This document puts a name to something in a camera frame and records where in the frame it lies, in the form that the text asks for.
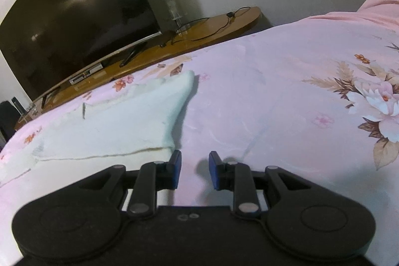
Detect black cable with adapter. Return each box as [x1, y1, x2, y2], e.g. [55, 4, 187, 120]
[170, 7, 252, 46]

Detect mint white small cloth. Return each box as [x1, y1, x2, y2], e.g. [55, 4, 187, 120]
[0, 70, 196, 188]

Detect black speaker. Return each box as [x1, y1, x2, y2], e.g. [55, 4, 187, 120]
[0, 97, 24, 142]

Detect pink floral bedsheet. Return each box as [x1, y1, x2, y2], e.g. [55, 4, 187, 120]
[0, 0, 399, 266]

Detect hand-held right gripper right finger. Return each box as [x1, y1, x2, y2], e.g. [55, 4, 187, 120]
[208, 151, 315, 220]

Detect black flat television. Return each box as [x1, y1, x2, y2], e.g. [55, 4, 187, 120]
[0, 0, 163, 102]

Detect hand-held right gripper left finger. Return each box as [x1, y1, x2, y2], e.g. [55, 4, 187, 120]
[79, 150, 183, 219]

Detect wooden television cabinet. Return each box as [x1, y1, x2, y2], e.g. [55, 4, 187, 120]
[14, 6, 262, 131]

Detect silver set-top box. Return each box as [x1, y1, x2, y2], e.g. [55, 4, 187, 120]
[69, 64, 105, 85]

